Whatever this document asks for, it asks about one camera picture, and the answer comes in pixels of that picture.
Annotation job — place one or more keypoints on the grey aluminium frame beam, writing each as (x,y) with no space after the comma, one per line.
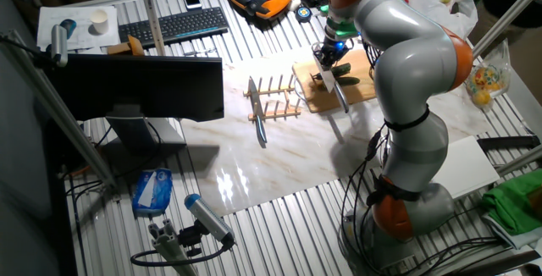
(63,115)
(521,160)
(508,13)

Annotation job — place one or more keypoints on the round black tape measure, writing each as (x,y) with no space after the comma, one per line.
(303,13)

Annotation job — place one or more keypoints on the brown wooden block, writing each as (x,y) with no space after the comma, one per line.
(127,48)

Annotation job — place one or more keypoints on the blue tissue pack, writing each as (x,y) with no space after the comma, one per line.
(158,191)

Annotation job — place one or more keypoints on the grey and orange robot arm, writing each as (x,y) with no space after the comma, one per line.
(415,56)

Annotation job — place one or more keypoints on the white paper cup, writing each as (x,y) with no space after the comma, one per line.
(99,22)

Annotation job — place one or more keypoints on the black camera bracket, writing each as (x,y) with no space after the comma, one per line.
(190,238)

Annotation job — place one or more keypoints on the steel cleaver blade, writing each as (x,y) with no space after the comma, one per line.
(328,81)

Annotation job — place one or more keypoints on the pointed steel kitchen knife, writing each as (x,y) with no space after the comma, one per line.
(258,115)

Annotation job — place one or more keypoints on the grey aluminium frame post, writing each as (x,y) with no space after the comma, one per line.
(149,13)

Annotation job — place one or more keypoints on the wooden peg rack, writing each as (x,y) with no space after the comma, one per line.
(275,115)

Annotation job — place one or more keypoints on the cut cucumber piece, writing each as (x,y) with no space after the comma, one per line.
(350,81)

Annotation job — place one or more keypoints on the white flat box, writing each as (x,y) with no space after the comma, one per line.
(466,170)

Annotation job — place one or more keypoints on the black keyboard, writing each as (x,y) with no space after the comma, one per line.
(178,26)

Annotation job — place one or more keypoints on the white plastic bag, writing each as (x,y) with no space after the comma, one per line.
(423,5)

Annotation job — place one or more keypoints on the black bar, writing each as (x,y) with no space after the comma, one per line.
(508,141)

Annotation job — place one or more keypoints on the silver depth camera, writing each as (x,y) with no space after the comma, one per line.
(59,47)

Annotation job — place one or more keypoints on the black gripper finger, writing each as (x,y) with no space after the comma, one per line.
(323,65)
(335,66)

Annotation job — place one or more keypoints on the tapered cucumber with stem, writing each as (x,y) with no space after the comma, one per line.
(344,69)

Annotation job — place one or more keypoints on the wooden cutting board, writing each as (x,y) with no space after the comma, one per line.
(313,98)

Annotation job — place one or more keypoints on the bright green cloth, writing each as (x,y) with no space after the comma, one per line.
(512,204)

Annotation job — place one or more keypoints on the silver camera with blue cap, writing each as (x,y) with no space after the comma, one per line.
(207,219)

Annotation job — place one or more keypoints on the short aluminium profile stand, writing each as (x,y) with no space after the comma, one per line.
(169,250)

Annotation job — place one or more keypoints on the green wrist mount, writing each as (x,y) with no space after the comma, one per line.
(345,30)

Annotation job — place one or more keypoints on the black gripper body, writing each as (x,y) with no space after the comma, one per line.
(334,51)

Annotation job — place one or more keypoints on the black computer monitor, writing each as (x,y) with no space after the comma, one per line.
(135,85)

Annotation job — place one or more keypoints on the dark blue rounded object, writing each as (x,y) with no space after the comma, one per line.
(70,26)

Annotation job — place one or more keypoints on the clear bag of yellow fruit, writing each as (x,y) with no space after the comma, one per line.
(487,81)

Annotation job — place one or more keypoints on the white paper sheet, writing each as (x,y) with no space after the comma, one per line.
(86,41)

